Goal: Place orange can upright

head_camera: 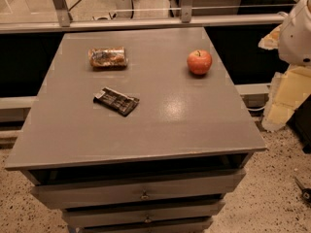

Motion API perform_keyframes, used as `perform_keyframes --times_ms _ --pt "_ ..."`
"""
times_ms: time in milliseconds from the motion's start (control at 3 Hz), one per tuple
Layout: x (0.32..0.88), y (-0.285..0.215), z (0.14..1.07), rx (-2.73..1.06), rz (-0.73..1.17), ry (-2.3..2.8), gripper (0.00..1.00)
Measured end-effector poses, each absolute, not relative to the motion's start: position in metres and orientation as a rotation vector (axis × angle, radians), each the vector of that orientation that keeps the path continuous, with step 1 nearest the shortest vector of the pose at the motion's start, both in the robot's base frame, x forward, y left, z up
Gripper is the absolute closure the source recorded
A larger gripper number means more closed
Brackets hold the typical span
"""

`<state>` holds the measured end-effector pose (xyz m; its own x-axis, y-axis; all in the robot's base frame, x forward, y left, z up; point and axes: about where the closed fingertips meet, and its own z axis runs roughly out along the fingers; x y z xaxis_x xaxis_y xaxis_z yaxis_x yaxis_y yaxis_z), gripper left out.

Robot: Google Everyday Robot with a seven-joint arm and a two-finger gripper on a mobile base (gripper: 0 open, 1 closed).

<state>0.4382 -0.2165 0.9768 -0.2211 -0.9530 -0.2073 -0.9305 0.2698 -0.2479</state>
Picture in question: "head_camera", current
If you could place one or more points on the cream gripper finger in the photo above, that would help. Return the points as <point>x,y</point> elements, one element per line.
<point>271,40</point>
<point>286,94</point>

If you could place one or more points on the orange soda can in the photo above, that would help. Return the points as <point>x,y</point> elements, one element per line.
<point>107,57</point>

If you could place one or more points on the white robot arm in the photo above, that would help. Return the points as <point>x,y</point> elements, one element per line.
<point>292,40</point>

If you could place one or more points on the red apple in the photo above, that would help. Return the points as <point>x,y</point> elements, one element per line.
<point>199,62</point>

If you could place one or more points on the grey metal railing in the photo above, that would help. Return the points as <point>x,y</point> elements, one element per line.
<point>27,16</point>

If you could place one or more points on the black caster wheel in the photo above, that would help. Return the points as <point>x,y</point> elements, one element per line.
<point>305,192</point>

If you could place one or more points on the grey drawer cabinet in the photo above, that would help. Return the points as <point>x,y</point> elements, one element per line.
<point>164,168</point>

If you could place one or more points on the black snack packet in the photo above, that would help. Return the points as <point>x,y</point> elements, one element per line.
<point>116,101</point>

